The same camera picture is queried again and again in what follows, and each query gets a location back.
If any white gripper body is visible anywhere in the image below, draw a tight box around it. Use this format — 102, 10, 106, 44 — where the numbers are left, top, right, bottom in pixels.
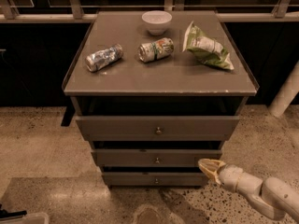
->
218, 164, 263, 194

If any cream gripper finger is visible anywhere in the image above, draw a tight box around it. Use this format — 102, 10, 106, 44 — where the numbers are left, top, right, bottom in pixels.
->
199, 159, 225, 170
199, 166, 220, 184

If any grey drawer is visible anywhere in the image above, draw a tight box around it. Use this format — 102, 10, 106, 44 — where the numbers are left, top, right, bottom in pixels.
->
91, 149, 222, 167
76, 116, 239, 141
102, 172, 207, 187

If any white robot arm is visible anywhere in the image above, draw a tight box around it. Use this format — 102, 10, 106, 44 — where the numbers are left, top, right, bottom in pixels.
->
198, 159, 299, 222

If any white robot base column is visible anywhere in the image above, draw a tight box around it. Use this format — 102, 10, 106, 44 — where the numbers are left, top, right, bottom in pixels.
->
268, 61, 299, 118

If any grey drawer cabinet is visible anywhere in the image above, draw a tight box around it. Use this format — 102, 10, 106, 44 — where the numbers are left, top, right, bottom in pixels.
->
64, 11, 258, 174

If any grey bottom drawer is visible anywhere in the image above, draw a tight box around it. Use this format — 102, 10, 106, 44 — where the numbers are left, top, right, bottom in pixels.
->
102, 172, 207, 187

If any grey top drawer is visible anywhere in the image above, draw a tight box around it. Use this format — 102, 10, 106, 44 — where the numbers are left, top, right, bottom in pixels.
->
76, 116, 239, 141

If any green chip bag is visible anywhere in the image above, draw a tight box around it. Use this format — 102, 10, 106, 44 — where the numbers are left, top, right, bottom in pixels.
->
182, 21, 235, 71

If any silver green orange can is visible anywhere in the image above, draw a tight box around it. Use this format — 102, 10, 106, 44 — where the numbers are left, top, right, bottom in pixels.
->
138, 37, 174, 63

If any white bowl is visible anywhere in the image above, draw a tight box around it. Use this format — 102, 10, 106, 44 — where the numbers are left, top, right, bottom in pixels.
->
141, 10, 172, 35

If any crushed silver blue can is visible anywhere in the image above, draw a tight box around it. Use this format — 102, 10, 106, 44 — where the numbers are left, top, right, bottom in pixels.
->
85, 44, 123, 72

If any metal window railing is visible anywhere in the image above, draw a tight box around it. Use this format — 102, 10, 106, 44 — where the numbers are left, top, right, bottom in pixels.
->
0, 0, 299, 22

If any black object bottom left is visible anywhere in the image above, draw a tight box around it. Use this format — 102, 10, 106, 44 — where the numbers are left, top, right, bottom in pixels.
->
0, 203, 50, 224

